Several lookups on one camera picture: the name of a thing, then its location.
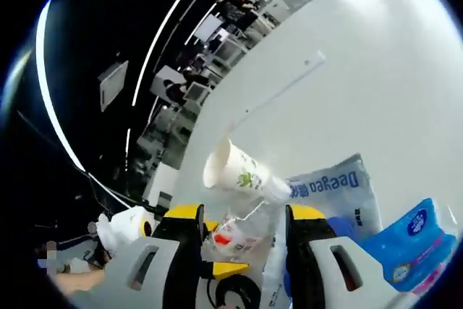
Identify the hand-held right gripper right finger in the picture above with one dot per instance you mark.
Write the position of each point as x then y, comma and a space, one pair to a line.
311, 269

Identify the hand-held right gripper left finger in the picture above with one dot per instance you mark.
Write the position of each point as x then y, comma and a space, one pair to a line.
181, 269

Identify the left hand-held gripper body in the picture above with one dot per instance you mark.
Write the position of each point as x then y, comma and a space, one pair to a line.
126, 227

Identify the clear plastic water bottle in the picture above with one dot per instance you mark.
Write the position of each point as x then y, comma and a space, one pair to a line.
249, 229

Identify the dark blue plastic bag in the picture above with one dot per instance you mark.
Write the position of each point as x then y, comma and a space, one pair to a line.
343, 193

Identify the white paper cup green print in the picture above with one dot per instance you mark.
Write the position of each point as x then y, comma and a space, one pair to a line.
238, 171

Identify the blue floral tissue pack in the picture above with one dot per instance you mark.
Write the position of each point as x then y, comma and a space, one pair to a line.
416, 236

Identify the ceiling air conditioner panel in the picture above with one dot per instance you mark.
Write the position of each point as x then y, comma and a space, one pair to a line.
113, 86

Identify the white table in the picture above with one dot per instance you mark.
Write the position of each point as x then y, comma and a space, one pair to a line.
361, 88

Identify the computer monitor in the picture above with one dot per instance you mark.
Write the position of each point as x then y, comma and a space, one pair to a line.
208, 28

